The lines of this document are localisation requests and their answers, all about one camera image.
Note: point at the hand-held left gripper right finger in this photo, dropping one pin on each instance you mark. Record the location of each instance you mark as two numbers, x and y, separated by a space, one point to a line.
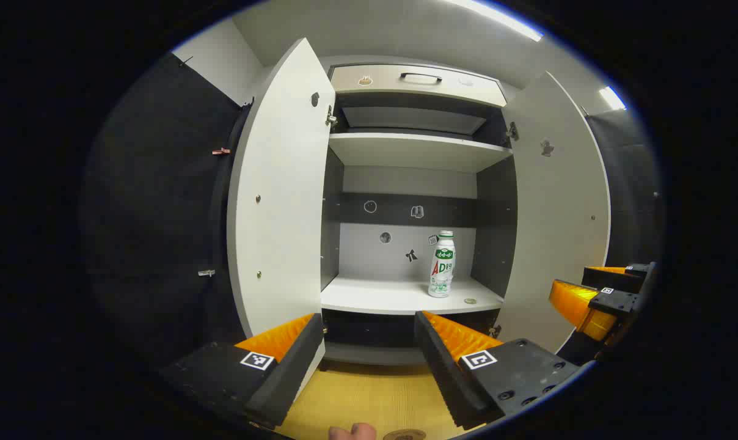
442 366

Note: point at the small ceiling light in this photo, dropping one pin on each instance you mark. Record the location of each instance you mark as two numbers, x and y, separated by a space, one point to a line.
612 98

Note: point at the round brown coaster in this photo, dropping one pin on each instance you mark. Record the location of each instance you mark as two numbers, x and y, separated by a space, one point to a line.
404 435

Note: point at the white cabinet door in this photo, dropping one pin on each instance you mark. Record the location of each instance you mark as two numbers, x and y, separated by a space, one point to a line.
558 232
283 214

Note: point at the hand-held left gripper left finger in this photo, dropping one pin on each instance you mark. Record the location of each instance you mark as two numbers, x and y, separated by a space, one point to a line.
289 373

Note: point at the metal door hinge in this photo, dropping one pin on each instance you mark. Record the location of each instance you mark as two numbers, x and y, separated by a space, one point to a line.
512 130
331 116
496 331

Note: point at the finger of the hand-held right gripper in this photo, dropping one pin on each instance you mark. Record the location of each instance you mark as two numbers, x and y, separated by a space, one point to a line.
613 278
573 302

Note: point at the white green-label bottle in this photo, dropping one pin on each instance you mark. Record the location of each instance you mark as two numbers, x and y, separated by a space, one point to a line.
442 269

